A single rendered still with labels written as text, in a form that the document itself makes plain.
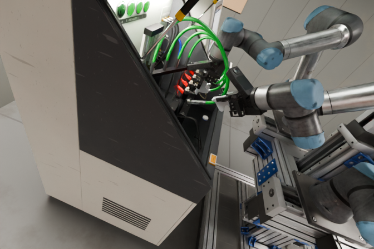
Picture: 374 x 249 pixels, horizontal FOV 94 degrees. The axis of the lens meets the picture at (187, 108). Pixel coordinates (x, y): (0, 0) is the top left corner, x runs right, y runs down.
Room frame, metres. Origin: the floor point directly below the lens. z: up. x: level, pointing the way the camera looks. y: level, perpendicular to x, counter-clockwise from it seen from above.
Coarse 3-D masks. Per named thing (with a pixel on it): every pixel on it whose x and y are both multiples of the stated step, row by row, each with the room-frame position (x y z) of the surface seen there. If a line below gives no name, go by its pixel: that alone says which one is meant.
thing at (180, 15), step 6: (192, 0) 0.43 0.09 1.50; (198, 0) 0.43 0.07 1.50; (186, 6) 0.43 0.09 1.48; (192, 6) 0.43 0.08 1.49; (180, 12) 0.43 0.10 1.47; (186, 12) 0.43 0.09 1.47; (180, 18) 0.43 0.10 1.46; (174, 24) 0.44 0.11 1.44; (168, 30) 0.44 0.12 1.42; (162, 36) 0.44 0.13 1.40; (156, 42) 0.44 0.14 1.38; (150, 48) 0.44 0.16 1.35; (144, 54) 0.44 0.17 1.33; (144, 60) 0.44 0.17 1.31
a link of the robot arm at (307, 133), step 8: (312, 112) 0.42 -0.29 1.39; (288, 120) 0.43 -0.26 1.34; (296, 120) 0.42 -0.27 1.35; (304, 120) 0.41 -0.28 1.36; (312, 120) 0.42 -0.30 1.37; (296, 128) 0.42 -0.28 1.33; (304, 128) 0.41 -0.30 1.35; (312, 128) 0.41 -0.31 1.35; (320, 128) 0.42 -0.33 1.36; (296, 136) 0.42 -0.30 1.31; (304, 136) 0.41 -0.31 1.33; (312, 136) 0.40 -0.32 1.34; (320, 136) 0.41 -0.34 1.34; (296, 144) 0.42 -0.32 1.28; (304, 144) 0.40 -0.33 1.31; (312, 144) 0.40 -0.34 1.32; (320, 144) 0.41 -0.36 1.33
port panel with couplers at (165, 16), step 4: (164, 8) 0.95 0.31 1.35; (168, 8) 1.01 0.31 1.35; (164, 12) 0.97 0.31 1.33; (168, 12) 1.03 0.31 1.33; (160, 16) 0.93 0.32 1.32; (164, 16) 0.98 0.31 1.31; (168, 16) 1.04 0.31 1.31; (160, 20) 0.94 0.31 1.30; (164, 20) 0.95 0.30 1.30; (168, 20) 0.99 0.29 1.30; (172, 20) 1.04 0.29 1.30; (164, 24) 1.02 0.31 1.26; (164, 28) 1.04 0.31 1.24; (168, 36) 1.05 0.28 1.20; (160, 52) 1.00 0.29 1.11
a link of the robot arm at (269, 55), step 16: (352, 16) 0.90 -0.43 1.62; (320, 32) 0.80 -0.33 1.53; (336, 32) 0.81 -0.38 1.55; (352, 32) 0.82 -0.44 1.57; (256, 48) 0.70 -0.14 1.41; (272, 48) 0.67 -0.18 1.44; (288, 48) 0.70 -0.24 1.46; (304, 48) 0.73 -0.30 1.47; (320, 48) 0.77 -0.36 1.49; (336, 48) 0.84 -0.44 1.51; (272, 64) 0.65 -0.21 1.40
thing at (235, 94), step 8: (256, 88) 0.51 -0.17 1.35; (240, 96) 0.54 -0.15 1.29; (232, 104) 0.54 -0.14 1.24; (240, 104) 0.52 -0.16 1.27; (248, 104) 0.52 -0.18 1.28; (232, 112) 0.53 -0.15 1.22; (240, 112) 0.51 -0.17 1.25; (248, 112) 0.51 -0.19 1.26; (256, 112) 0.49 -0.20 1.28; (264, 112) 0.50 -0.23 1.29
